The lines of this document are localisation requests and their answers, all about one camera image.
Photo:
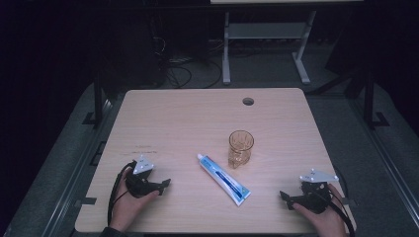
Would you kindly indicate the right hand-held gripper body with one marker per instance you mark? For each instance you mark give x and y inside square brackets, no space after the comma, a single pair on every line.
[314,197]

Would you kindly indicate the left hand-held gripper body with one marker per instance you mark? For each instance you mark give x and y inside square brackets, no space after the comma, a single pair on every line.
[141,184]

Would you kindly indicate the white and blue toothpaste tube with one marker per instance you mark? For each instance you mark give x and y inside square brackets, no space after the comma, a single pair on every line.
[224,179]

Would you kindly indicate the amber glass cup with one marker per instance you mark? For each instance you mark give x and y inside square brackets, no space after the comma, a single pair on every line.
[239,158]

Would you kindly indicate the person's left hand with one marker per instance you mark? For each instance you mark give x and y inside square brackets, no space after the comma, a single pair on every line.
[126,207]

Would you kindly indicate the person's right hand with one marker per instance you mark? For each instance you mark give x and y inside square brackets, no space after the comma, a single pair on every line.
[329,223]

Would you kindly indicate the black tape strip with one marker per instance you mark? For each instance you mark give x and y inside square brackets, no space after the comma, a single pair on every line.
[349,201]
[88,200]

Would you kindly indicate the dark round table grommet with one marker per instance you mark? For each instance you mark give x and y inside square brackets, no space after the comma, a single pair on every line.
[248,101]

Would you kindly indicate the white metal stand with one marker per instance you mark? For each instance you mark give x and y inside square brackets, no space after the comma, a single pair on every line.
[263,31]

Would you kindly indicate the black metal frame post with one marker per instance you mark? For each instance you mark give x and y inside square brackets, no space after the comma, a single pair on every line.
[369,98]
[98,98]

